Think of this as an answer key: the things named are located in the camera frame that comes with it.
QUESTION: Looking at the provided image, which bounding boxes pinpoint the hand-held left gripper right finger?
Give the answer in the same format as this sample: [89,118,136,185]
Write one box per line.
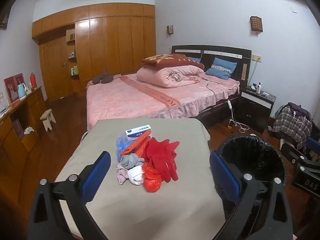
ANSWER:
[209,151,293,240]

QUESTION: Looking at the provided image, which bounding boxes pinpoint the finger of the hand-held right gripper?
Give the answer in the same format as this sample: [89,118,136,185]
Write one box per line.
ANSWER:
[281,143,320,167]
[307,137,320,160]

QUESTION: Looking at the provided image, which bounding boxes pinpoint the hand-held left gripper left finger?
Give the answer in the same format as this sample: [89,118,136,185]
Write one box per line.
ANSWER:
[28,151,112,240]

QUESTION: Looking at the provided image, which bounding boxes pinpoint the pink cloth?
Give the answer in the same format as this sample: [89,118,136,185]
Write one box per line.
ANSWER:
[116,166,130,185]

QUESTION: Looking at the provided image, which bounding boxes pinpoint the grey sock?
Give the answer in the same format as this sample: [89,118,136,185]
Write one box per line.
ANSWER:
[116,154,145,170]

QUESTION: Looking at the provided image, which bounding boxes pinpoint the black lined trash bin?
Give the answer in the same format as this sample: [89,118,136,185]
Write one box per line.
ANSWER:
[215,134,287,230]

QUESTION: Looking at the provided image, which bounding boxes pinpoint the blue plastic bag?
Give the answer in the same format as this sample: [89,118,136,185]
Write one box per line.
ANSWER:
[116,133,135,162]

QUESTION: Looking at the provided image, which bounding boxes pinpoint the red plastic bag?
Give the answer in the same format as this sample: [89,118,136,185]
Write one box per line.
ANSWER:
[142,164,162,192]

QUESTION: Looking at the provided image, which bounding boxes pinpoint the orange mesh bag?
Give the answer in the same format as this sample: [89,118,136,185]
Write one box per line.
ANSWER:
[119,130,152,164]

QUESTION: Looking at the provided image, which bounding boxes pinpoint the white and blue carton box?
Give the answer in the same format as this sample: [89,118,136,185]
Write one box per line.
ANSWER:
[125,124,152,142]

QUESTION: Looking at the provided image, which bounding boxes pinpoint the plaid cloth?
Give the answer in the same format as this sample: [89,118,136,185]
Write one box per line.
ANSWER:
[272,104,313,143]

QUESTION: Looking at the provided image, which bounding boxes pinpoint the purple cloth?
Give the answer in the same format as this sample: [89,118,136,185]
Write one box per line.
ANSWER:
[287,102,312,120]

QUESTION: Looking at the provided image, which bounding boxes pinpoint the black and white nightstand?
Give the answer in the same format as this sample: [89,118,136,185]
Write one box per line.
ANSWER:
[236,86,275,134]

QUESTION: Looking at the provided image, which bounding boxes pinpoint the small wooden stool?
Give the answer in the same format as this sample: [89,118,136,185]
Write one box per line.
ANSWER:
[40,109,57,131]

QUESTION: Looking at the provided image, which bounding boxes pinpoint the pink bedspread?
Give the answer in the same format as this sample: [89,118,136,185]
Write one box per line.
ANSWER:
[86,74,240,132]

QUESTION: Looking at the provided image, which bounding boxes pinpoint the wooden dresser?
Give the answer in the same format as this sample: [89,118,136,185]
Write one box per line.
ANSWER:
[0,86,47,180]

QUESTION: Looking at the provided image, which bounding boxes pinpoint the blue pillow with patterned band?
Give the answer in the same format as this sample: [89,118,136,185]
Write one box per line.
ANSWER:
[205,57,237,80]

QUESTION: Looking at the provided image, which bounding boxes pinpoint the light blue kettle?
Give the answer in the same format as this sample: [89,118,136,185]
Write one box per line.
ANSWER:
[17,82,27,98]

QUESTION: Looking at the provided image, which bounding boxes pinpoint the dark wooden bed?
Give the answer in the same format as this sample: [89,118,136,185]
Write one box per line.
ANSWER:
[86,45,252,133]

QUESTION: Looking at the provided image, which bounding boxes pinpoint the folded pink quilt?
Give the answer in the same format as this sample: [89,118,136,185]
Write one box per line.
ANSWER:
[136,65,208,88]

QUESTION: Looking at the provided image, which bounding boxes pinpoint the folded red-brown blanket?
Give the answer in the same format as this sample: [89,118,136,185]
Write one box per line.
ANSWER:
[141,54,205,71]

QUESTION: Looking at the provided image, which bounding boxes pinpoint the wooden wardrobe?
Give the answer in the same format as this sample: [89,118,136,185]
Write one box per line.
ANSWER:
[32,2,157,103]

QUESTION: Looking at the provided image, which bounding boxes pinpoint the white charger cable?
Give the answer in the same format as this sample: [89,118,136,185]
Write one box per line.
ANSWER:
[293,110,306,130]

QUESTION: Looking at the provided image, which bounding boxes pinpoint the white floor cable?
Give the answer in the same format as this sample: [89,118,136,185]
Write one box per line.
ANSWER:
[232,120,250,133]

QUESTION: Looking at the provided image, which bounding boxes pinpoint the large red photo frame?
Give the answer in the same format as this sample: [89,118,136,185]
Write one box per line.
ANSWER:
[4,77,19,104]

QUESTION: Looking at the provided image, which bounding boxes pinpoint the large wooden wall lamp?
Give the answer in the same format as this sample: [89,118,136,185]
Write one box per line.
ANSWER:
[250,16,263,33]

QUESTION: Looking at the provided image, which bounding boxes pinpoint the dark framed wall picture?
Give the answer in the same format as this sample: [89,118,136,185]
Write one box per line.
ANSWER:
[0,10,12,30]

